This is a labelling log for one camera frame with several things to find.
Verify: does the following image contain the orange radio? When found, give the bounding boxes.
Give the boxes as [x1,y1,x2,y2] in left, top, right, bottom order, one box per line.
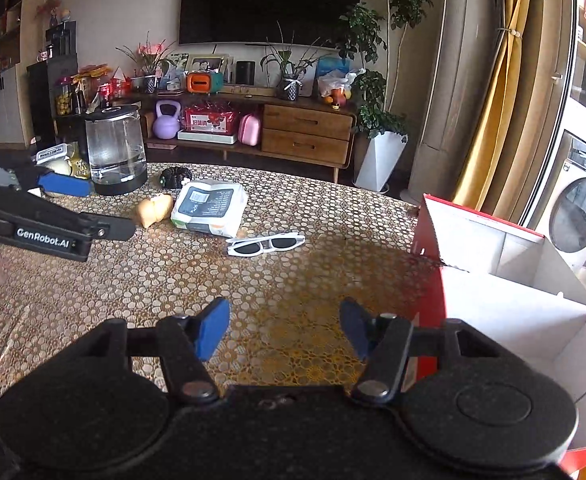
[185,71,224,95]

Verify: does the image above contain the pink case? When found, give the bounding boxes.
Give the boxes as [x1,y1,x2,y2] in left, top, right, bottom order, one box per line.
[237,112,262,147]

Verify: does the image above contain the yellow curtain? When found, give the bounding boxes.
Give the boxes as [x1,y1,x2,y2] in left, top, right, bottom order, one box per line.
[453,0,534,213]

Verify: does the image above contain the photo frame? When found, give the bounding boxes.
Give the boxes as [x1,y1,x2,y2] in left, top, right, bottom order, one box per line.
[189,54,229,75]

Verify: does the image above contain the plastic bag of fruit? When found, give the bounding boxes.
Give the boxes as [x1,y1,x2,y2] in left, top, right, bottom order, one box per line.
[318,69,366,108]

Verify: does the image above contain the plant in patterned pot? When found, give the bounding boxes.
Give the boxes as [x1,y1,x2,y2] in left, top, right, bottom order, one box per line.
[263,22,324,102]

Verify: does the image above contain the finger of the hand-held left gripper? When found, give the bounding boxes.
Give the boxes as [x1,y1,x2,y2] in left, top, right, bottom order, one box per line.
[0,151,92,197]
[80,212,138,242]

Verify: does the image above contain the gold packet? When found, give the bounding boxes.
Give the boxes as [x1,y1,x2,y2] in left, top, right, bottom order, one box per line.
[68,142,92,180]

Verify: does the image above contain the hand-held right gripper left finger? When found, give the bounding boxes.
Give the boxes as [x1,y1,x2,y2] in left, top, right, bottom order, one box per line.
[93,297,231,405]

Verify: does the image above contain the glass electric kettle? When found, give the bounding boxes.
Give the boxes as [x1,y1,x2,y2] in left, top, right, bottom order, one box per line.
[76,104,149,196]

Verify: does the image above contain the washing machine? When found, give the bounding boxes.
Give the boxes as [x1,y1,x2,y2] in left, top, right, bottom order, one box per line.
[533,130,586,268]

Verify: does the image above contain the white sunglasses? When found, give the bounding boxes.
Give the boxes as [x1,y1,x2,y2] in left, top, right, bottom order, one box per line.
[225,231,306,258]

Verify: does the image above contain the red cardboard box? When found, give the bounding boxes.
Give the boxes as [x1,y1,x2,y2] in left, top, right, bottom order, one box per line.
[410,194,586,473]

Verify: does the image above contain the pink flower plant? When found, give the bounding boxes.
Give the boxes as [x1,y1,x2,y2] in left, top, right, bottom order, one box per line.
[116,32,176,95]

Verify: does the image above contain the wooden media cabinet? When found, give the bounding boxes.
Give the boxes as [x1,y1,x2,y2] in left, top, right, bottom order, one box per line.
[123,87,358,183]

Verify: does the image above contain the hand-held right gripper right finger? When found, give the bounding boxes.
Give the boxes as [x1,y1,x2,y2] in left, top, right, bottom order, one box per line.
[339,297,480,404]

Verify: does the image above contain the potted tree white planter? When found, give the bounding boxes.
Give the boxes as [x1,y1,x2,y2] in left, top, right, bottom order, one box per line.
[335,0,434,193]

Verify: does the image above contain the wet wipes pack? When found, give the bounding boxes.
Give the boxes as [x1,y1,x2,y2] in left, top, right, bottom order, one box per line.
[170,178,249,239]

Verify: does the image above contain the purple kettlebell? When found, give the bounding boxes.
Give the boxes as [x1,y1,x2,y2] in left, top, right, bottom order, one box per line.
[152,100,182,140]

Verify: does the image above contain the yellow pig toy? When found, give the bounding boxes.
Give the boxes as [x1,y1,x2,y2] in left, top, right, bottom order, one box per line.
[137,192,174,229]

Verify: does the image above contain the black television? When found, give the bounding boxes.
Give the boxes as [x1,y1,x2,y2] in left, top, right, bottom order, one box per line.
[179,0,364,51]

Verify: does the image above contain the blue box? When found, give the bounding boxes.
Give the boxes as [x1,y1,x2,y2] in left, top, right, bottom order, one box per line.
[317,56,354,96]

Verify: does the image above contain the red gift box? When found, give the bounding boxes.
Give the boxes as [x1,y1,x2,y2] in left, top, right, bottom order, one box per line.
[182,102,239,136]

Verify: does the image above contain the black cabinet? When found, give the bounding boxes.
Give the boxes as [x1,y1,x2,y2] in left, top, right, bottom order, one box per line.
[26,20,80,149]

